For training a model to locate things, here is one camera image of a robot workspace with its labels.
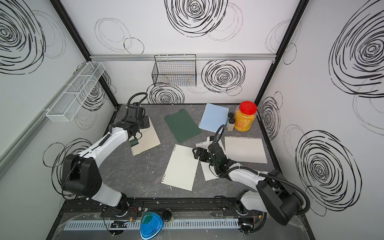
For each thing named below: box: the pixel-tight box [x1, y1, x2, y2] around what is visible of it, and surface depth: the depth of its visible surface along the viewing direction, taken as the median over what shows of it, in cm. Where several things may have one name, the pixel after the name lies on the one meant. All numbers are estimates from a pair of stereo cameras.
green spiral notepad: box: [164, 109, 202, 144], surface depth 110 cm
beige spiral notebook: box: [131, 116, 161, 156], surface depth 98 cm
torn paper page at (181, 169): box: [161, 144, 199, 192], surface depth 88 cm
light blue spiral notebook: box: [198, 103, 230, 134], surface depth 117 cm
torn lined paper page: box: [224, 136, 268, 164], surface depth 102 cm
